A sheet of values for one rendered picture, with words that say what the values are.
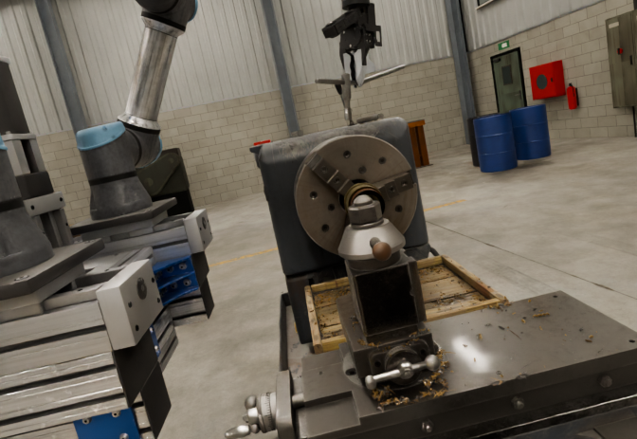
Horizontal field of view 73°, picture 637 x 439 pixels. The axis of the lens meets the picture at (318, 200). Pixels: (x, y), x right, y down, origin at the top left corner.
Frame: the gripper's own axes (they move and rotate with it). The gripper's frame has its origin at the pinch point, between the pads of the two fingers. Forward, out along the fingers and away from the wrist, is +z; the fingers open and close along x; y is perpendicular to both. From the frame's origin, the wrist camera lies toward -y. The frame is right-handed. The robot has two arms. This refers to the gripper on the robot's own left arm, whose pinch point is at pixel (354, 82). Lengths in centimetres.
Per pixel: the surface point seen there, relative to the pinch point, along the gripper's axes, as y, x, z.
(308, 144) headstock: -4.7, 15.8, 15.1
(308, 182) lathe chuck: -15.8, 3.1, 24.1
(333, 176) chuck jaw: -14.7, -5.0, 22.6
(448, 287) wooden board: -6, -30, 47
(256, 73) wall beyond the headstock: 517, 853, -146
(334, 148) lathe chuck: -10.0, -1.0, 16.2
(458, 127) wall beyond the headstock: 992, 596, 30
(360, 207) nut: -48, -47, 21
